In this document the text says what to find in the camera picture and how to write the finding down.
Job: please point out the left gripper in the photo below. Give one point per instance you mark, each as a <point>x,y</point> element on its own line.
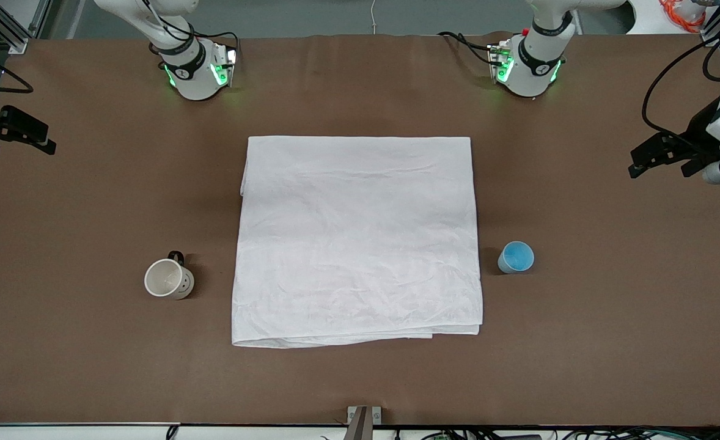
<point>697,130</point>

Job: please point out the blue plastic cup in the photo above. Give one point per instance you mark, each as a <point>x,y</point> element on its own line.
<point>517,256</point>

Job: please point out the white ceramic mug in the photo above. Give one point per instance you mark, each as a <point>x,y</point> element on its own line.
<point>164,278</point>

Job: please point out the white folded cloth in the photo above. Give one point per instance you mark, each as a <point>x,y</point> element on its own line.
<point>360,244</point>

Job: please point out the grey metal camera bracket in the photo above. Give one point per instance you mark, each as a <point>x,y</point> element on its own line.
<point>363,418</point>

